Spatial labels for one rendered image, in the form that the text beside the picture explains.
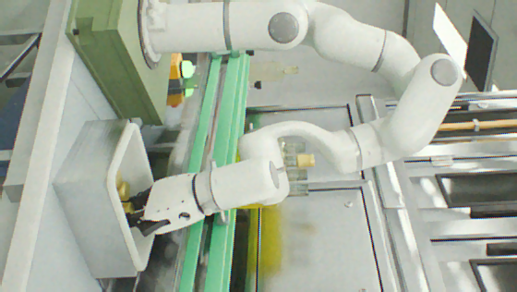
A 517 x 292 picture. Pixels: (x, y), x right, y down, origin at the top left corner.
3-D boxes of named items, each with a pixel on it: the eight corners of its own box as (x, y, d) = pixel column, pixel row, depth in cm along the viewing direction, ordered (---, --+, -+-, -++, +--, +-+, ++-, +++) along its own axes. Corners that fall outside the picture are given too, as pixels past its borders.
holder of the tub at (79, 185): (101, 298, 92) (143, 296, 92) (51, 183, 76) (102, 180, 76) (124, 229, 106) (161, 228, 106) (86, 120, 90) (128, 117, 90)
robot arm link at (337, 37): (389, 30, 95) (376, 18, 109) (266, -6, 93) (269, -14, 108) (371, 79, 98) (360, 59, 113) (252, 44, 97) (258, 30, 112)
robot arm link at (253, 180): (282, 148, 97) (296, 196, 97) (232, 162, 99) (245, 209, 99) (265, 155, 82) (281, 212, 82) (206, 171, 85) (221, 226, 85)
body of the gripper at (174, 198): (214, 227, 87) (156, 241, 90) (220, 187, 95) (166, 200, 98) (195, 197, 83) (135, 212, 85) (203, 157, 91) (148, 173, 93)
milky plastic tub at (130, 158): (95, 279, 89) (144, 277, 89) (53, 182, 76) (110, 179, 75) (120, 211, 103) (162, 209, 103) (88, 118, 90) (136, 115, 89)
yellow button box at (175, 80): (154, 89, 135) (181, 87, 134) (148, 64, 130) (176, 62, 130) (159, 77, 140) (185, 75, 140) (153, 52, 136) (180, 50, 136)
